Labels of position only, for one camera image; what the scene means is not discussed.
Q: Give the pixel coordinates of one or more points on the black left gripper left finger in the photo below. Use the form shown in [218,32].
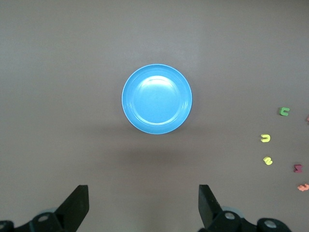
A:
[74,205]

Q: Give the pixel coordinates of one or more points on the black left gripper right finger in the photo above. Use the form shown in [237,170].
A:
[210,207]

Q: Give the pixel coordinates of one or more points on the yellow foam number 2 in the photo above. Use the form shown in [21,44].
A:
[268,161]

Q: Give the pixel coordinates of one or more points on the yellow foam letter u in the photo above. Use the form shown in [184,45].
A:
[265,138]

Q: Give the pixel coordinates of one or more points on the green foam letter u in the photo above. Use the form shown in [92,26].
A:
[284,111]

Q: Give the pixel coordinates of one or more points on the small orange foam letter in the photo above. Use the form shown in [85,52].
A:
[303,187]

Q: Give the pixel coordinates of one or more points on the dark red foam letter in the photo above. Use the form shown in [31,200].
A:
[298,168]

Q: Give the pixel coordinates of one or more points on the blue plate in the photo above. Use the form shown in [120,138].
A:
[157,99]

